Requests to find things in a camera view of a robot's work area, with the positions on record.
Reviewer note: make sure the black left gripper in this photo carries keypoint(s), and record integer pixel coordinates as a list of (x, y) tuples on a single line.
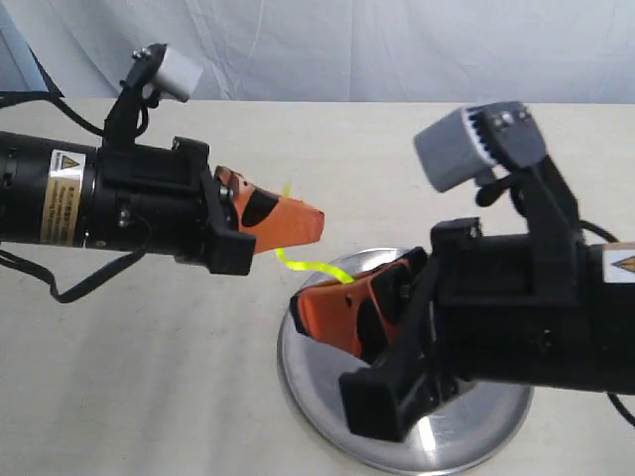
[(169, 202)]

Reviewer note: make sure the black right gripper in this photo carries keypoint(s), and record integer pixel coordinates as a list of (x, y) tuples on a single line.
[(505, 309)]

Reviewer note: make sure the thin yellow-green strip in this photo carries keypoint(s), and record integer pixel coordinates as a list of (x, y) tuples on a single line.
[(307, 265)]

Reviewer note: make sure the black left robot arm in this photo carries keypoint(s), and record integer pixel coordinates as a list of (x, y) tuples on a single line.
[(47, 192)]

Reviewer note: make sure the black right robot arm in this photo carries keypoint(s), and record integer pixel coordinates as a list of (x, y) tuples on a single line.
[(610, 312)]

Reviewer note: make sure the round silver metal plate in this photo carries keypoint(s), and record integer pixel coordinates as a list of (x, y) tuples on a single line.
[(462, 435)]

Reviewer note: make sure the white backdrop cloth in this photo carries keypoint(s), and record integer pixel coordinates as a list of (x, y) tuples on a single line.
[(348, 51)]

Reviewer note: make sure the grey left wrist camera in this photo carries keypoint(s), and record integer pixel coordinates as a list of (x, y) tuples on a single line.
[(158, 71)]

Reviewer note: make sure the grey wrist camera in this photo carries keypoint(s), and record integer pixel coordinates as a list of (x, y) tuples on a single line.
[(158, 71), (500, 146)]

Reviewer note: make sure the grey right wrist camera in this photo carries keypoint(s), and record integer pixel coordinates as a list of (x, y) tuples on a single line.
[(500, 146)]

